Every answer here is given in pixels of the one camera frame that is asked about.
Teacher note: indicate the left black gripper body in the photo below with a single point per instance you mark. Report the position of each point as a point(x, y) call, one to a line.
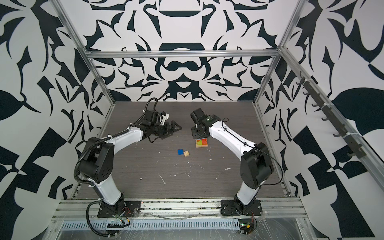
point(161, 129)

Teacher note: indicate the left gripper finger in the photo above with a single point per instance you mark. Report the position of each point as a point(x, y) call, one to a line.
point(166, 133)
point(173, 126)

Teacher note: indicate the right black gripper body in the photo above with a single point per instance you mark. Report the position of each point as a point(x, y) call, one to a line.
point(197, 132)

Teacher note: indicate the red arch wood block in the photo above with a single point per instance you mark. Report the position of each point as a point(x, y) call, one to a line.
point(202, 141)

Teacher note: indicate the natural wood block 31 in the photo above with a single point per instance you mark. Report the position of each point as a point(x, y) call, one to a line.
point(201, 146)

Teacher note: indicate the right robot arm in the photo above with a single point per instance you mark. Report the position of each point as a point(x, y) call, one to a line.
point(256, 162)

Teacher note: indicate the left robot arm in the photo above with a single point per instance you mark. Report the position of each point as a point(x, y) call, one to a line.
point(95, 164)

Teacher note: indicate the right circuit board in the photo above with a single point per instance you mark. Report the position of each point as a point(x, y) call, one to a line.
point(248, 228)

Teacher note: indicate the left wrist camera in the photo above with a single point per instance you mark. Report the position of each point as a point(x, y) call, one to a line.
point(156, 118)

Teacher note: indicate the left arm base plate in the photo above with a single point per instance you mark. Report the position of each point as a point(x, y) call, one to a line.
point(125, 209)

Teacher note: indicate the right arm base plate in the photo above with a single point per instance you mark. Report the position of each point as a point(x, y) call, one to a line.
point(236, 208)

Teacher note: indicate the white slotted cable duct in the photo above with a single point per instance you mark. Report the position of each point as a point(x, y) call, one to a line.
point(187, 224)

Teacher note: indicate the aluminium frame crossbar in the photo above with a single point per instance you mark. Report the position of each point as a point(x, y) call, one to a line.
point(180, 54)

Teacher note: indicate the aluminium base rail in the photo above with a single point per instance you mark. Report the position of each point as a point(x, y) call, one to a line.
point(169, 209)

